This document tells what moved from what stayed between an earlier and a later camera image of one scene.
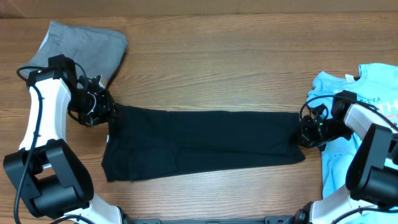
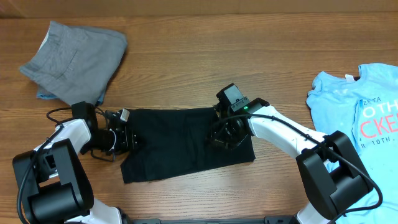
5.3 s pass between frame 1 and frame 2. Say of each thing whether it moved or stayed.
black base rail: stayed
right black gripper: moved
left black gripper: moved
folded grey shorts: stayed
